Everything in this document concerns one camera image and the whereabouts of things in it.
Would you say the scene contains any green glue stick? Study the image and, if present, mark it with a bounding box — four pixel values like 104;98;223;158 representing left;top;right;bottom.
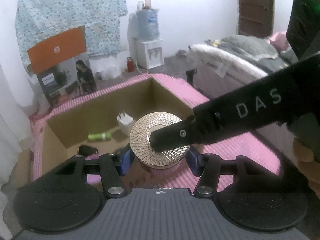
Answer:
87;132;112;141

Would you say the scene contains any white water dispenser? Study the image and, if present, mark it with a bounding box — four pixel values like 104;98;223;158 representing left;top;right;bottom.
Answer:
135;38;164;70

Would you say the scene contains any gold lidded jar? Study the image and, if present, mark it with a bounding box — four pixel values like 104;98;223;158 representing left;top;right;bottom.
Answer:
130;112;190;170

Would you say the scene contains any blue water jug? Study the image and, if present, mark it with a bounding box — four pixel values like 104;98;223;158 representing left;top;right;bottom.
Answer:
136;9;160;41

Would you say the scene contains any white curtain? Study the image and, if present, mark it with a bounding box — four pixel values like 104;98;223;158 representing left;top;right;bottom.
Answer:
0;64;34;188

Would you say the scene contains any white power adapter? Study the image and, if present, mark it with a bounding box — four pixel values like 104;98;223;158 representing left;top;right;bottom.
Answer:
117;112;135;136

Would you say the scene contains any red thermos bottle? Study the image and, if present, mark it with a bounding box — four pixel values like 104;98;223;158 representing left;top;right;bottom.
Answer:
126;57;135;73

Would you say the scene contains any brown wooden door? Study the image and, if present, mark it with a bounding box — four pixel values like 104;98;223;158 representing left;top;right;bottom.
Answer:
238;0;274;38

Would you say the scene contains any person's hand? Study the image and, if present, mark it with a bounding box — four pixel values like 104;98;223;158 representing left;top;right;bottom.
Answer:
290;123;319;197

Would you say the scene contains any white plastic bag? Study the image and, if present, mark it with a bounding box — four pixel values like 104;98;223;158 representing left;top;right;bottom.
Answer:
95;65;122;80

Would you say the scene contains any grey green blanket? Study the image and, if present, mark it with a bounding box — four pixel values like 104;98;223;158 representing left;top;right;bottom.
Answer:
205;35;298;74

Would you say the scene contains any red checkered tablecloth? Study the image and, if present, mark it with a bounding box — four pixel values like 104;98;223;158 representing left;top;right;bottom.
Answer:
33;74;280;189

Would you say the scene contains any black oval case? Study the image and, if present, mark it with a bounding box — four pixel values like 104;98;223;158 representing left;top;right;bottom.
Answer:
78;145;98;157

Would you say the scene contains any orange philips product box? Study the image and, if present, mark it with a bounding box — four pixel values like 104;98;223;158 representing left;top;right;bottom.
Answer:
27;26;98;107

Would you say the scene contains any brown cardboard box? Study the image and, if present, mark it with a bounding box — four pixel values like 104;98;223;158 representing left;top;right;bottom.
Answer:
33;74;208;179

